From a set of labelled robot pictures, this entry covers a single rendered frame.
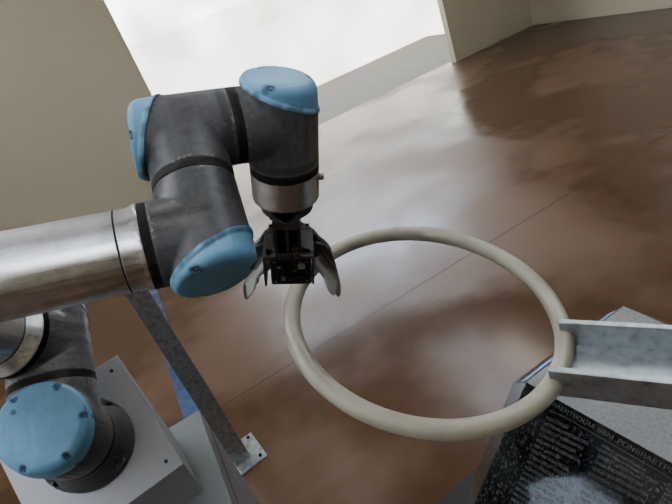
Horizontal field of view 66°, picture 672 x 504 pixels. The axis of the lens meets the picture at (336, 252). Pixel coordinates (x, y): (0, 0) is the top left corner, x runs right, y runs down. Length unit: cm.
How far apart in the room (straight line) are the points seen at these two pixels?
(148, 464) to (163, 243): 79
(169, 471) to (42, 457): 31
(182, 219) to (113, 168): 651
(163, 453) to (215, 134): 82
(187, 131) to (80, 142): 641
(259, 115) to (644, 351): 67
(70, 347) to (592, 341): 91
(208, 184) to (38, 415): 61
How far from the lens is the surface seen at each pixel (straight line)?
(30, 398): 104
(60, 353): 107
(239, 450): 253
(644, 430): 117
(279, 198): 66
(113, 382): 129
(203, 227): 51
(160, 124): 59
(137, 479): 125
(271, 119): 60
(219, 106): 60
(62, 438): 102
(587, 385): 85
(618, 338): 93
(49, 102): 696
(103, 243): 52
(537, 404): 82
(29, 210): 714
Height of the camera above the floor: 170
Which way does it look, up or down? 26 degrees down
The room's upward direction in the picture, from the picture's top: 22 degrees counter-clockwise
